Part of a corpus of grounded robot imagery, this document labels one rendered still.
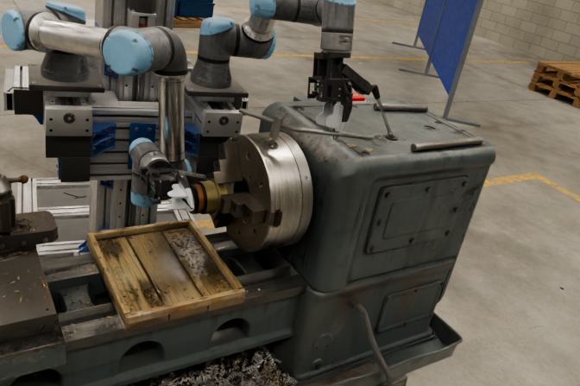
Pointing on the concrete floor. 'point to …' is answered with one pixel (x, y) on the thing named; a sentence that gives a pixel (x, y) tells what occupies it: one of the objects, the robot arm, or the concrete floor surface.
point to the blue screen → (452, 15)
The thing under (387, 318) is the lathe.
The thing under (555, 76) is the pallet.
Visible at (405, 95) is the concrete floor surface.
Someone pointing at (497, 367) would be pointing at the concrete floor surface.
